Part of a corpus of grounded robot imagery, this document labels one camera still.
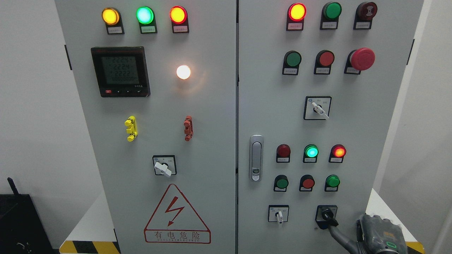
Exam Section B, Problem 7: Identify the red terminal clip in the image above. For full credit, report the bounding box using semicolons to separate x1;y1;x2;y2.
183;115;194;142

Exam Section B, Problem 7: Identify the yellow indicator light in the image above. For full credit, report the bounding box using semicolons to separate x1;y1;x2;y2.
102;7;124;35

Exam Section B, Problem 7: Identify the green lit indicator middle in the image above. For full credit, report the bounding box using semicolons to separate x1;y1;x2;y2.
303;144;319;163

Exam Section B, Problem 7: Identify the green lit indicator light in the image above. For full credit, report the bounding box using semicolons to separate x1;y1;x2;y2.
136;6;157;34

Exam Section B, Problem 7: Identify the white selector switch bottom left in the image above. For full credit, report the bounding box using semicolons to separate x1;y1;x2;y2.
268;205;290;224

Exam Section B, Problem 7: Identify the black box with antenna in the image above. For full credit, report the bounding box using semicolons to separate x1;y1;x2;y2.
0;177;54;254

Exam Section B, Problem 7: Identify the green push button lower left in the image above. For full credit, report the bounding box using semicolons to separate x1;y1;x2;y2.
273;175;289;192

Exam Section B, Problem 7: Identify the white rotary switch left door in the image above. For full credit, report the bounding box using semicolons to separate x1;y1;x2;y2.
152;155;177;177

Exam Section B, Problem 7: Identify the green push button second row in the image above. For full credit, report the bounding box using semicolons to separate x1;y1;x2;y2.
281;50;302;75

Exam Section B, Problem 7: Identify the yellow terminal clip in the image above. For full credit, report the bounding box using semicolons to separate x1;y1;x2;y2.
124;115;138;142

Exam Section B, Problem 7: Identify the grey right cabinet door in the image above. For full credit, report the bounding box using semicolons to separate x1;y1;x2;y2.
237;0;424;254

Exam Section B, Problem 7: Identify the dark red buzzer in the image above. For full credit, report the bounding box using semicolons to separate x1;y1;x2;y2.
353;2;378;30

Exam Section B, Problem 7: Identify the grey left cabinet door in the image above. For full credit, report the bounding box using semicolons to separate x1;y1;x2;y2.
55;0;236;254

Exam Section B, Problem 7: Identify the black digital power meter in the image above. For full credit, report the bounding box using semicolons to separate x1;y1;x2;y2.
91;46;151;98

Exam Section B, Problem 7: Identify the red electrical hazard sticker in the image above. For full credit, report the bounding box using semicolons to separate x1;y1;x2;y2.
144;184;211;244

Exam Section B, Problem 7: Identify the red-orange indicator light left door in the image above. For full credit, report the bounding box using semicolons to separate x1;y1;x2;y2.
169;5;189;34

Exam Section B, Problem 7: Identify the red emergency stop mushroom button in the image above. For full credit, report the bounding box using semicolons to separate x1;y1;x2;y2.
344;48;375;74

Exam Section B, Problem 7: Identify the green illuminated button lower right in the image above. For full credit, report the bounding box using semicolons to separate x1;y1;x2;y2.
324;175;340;192

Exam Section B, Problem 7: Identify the white selector switch upper right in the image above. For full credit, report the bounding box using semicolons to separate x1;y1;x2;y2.
303;96;332;120

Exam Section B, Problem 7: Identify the black selector knob switch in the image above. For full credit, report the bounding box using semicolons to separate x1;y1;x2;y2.
315;205;339;230

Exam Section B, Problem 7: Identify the grey cabinet door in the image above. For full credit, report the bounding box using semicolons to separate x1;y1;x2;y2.
237;0;424;254
55;0;236;254

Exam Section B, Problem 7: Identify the red push button lower middle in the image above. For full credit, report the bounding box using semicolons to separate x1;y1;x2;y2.
299;175;315;192

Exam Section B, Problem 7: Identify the red push button second row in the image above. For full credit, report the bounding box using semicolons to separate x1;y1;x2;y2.
314;50;335;74

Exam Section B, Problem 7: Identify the white selector switch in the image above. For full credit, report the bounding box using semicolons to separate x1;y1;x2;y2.
303;96;332;120
268;205;290;224

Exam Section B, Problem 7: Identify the red lit indicator top right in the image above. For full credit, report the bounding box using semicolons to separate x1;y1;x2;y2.
286;2;307;31

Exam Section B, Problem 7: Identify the green push button top row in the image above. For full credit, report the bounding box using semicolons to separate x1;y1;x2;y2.
320;2;342;30

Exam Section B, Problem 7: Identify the white lit indicator lamp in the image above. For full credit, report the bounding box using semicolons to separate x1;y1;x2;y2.
176;65;191;80

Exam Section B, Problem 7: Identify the silver door lock handle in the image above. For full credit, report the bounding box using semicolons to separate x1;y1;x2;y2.
249;135;264;182

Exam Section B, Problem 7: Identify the dark red indicator left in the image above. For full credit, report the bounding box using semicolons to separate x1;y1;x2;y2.
276;144;291;163

